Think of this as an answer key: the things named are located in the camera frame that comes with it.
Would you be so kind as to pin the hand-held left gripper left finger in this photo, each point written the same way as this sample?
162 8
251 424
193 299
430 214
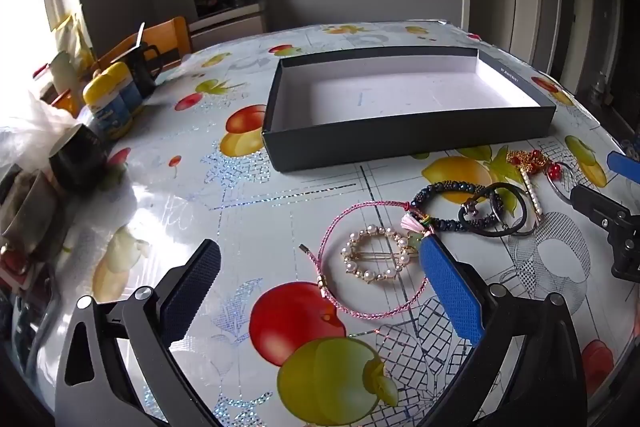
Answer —
192 292

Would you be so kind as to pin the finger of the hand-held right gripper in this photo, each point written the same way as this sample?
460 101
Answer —
624 164
595 204

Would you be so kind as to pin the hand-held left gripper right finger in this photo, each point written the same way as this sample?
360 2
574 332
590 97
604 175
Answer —
450 292

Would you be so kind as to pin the pearl bar hair clip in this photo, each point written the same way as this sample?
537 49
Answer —
532 197

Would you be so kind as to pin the red bead gold jewelry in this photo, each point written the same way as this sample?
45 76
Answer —
525 159

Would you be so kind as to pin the round pearl hair clip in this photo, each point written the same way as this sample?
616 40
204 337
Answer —
350 264

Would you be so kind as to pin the black box with white inside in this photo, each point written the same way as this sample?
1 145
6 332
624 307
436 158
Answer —
400 97

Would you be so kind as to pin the plastic bottle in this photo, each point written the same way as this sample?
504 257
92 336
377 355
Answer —
599 89

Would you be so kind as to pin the fruit print tablecloth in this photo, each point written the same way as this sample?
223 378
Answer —
250 217

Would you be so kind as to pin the black cup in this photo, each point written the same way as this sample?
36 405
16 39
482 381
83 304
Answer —
75 157

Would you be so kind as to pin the yellow lid container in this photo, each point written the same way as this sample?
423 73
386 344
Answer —
107 112
131 92

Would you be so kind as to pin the black pitcher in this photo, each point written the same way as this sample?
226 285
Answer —
142 72

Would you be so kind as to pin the white plastic bag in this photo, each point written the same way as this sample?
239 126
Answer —
30 122

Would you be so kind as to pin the white jug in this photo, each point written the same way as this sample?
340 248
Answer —
64 74

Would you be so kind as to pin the wooden chair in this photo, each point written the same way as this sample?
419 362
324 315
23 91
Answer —
170 32

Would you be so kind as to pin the grey tea bar machine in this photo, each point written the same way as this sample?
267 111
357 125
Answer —
230 24

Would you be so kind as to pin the yellow bag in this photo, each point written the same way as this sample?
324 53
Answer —
72 39

